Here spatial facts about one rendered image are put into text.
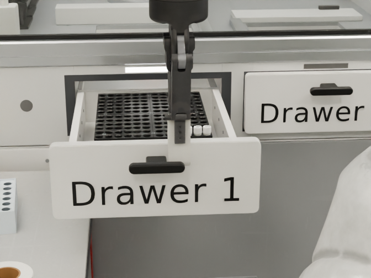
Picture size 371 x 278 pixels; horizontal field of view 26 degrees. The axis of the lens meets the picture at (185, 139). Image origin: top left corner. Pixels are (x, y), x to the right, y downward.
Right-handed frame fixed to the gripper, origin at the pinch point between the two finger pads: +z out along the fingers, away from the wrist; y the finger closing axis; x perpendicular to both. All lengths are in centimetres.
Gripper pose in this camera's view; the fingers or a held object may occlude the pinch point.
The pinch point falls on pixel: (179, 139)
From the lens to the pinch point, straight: 108.1
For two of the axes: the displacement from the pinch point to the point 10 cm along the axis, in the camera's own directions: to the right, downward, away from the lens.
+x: -10.0, 0.3, -0.7
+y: -0.7, -3.5, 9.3
